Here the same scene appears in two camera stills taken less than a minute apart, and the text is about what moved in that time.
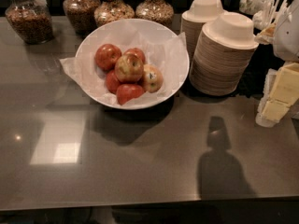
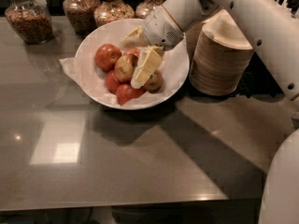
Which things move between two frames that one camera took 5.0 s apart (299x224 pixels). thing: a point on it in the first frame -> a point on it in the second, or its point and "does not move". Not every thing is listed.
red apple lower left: x=111 y=81 does not move
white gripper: x=289 y=36 -> x=160 y=27
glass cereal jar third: x=111 y=9 does not move
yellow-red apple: x=129 y=68 does not move
